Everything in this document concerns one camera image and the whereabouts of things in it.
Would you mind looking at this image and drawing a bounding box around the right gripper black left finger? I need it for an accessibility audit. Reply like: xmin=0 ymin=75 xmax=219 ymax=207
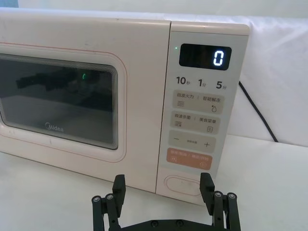
xmin=90 ymin=174 xmax=127 ymax=231

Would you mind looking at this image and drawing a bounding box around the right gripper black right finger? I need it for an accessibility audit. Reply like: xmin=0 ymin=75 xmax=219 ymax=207
xmin=199 ymin=172 xmax=242 ymax=231

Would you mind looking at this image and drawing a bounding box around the oven control panel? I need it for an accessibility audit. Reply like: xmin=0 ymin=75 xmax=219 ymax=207
xmin=156 ymin=21 xmax=251 ymax=207

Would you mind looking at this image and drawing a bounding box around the cream microwave oven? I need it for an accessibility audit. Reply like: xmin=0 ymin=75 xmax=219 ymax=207
xmin=0 ymin=7 xmax=251 ymax=207

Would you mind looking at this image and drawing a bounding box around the black power cable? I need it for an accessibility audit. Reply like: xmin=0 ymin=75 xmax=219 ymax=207
xmin=238 ymin=81 xmax=279 ymax=143

